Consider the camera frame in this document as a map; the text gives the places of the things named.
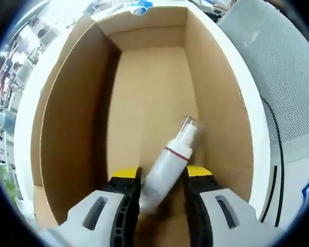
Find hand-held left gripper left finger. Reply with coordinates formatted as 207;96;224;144
38;166;144;247

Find black cable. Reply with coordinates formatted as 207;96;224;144
261;99;286;228

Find brown cardboard shoe box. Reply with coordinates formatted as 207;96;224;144
30;6;255;247

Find white spray bottle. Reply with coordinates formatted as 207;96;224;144
141;116;205;215

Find blue soft tissue pack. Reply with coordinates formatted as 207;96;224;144
132;0;154;16

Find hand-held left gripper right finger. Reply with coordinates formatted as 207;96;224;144
184;166;260;247

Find grey mesh office chair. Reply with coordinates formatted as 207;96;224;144
216;0;309;165

